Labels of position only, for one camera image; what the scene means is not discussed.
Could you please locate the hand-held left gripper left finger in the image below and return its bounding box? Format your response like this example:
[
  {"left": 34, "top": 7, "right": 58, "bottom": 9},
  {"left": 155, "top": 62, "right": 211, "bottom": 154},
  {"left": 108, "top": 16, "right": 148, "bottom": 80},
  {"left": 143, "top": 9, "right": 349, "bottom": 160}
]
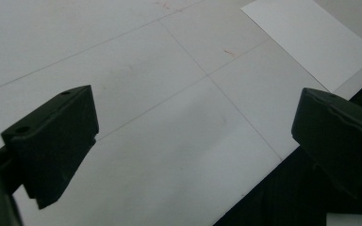
[{"left": 0, "top": 84, "right": 100, "bottom": 210}]

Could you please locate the white paper sheet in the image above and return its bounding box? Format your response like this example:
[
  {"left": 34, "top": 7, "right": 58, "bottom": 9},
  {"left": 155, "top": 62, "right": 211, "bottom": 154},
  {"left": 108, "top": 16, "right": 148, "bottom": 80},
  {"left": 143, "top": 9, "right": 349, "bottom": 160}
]
[{"left": 240, "top": 0, "right": 362, "bottom": 93}]

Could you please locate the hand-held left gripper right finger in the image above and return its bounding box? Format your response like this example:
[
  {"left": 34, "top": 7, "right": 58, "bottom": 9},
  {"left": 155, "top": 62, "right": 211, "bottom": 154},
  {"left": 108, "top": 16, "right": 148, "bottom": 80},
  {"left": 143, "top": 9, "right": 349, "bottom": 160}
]
[{"left": 291, "top": 88, "right": 362, "bottom": 202}]

